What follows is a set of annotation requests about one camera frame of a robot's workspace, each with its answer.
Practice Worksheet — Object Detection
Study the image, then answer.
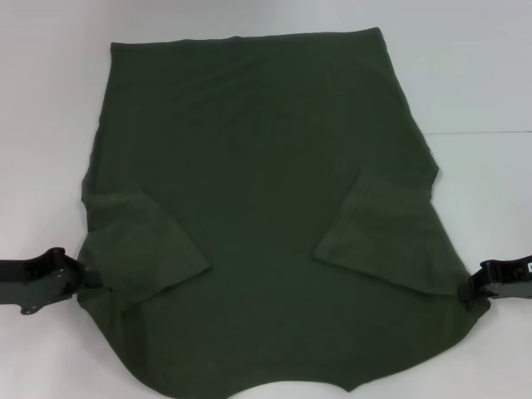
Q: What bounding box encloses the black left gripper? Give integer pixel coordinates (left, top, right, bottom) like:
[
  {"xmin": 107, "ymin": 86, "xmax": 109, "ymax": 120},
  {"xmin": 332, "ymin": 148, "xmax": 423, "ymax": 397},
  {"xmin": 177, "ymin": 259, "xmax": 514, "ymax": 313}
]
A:
[{"xmin": 0, "ymin": 247, "xmax": 104, "ymax": 318}]

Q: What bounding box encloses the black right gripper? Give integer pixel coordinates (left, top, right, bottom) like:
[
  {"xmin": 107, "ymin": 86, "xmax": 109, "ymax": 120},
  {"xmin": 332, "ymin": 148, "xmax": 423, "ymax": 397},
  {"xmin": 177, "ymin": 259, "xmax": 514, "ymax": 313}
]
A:
[{"xmin": 456, "ymin": 258, "xmax": 532, "ymax": 302}]

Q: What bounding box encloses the dark green shirt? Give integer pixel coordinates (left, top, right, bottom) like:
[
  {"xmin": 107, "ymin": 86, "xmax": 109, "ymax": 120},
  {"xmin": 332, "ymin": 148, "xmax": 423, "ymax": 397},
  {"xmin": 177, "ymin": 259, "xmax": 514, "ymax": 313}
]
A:
[{"xmin": 76, "ymin": 27, "xmax": 494, "ymax": 399}]

